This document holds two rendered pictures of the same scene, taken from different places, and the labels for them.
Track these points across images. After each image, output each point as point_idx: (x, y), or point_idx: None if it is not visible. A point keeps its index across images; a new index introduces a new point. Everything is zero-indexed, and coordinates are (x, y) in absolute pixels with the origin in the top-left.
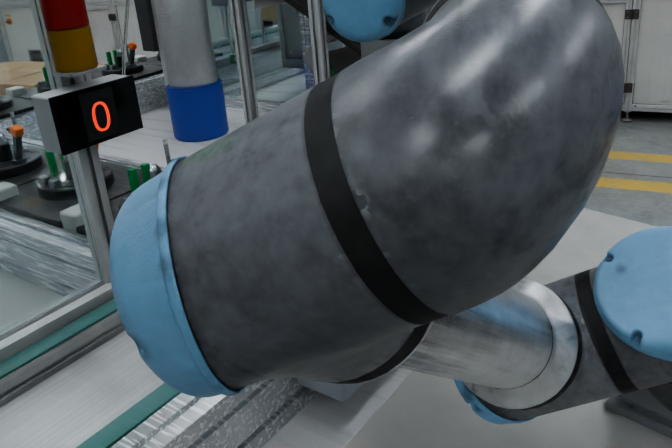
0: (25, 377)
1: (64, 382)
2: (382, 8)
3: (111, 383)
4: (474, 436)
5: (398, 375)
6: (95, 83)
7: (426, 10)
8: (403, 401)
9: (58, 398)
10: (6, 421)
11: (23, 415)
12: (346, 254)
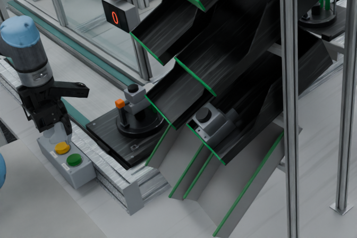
0: (104, 73)
1: (101, 83)
2: None
3: (91, 94)
4: (16, 198)
5: (64, 183)
6: (117, 5)
7: (16, 64)
8: (49, 181)
9: (92, 84)
10: (88, 76)
11: (89, 78)
12: None
